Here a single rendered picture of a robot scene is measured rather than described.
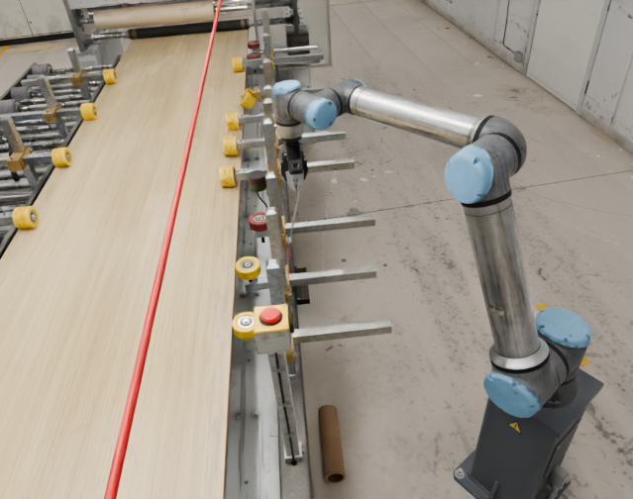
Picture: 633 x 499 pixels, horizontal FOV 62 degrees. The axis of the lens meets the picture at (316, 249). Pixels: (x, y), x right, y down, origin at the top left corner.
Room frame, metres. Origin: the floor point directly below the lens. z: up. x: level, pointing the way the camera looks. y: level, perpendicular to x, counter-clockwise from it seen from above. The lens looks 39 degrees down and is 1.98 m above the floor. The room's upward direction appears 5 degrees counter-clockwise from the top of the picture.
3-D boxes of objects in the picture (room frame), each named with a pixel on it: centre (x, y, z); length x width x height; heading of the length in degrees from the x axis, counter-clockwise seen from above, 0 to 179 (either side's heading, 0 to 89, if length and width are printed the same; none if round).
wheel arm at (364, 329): (1.04, 0.02, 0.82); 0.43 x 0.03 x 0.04; 92
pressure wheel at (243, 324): (1.03, 0.21, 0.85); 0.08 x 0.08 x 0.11
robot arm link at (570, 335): (0.96, -0.66, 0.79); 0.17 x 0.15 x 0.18; 130
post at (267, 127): (1.75, 0.14, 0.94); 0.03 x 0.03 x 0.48; 2
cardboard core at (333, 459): (1.16, 0.00, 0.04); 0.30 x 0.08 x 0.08; 2
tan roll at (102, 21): (3.83, 0.76, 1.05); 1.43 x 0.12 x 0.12; 92
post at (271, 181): (1.50, 0.13, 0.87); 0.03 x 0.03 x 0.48; 2
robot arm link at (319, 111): (1.48, -0.03, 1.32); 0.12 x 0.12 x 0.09; 40
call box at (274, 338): (0.74, 0.10, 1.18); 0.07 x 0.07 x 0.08; 2
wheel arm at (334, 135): (2.04, 0.08, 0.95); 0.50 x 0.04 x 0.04; 92
